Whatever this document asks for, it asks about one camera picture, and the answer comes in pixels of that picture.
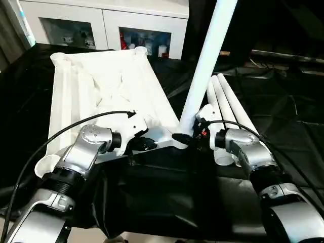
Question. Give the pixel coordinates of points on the white plastic table leg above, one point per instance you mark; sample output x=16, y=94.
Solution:
x=205, y=63
x=224, y=103
x=236, y=106
x=224, y=160

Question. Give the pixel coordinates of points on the white plastic table top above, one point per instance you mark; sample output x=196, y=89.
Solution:
x=111, y=81

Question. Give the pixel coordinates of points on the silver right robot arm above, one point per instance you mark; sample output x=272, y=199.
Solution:
x=253, y=152

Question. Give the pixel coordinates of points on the black work mat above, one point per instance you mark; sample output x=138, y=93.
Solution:
x=162, y=192

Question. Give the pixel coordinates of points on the small yellow label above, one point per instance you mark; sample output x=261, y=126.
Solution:
x=225, y=53

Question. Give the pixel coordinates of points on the white jar red label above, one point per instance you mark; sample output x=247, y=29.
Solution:
x=162, y=50

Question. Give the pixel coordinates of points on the white bottle blue print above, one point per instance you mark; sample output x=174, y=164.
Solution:
x=149, y=46

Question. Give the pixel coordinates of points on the small white bottle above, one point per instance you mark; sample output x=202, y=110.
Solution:
x=131, y=46

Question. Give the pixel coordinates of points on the red package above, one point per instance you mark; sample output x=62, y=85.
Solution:
x=123, y=43

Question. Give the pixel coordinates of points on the large black box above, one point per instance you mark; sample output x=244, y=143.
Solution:
x=197, y=25

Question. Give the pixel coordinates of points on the silver metal bar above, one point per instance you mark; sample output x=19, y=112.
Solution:
x=291, y=57

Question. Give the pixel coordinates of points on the white glass-door cabinet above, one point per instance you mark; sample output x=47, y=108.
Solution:
x=106, y=17

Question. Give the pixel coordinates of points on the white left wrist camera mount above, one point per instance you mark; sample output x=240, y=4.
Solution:
x=134, y=125

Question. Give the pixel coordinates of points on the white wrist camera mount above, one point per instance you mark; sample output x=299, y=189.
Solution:
x=134, y=125
x=210, y=112

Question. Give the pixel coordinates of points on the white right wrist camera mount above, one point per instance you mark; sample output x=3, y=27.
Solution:
x=210, y=112

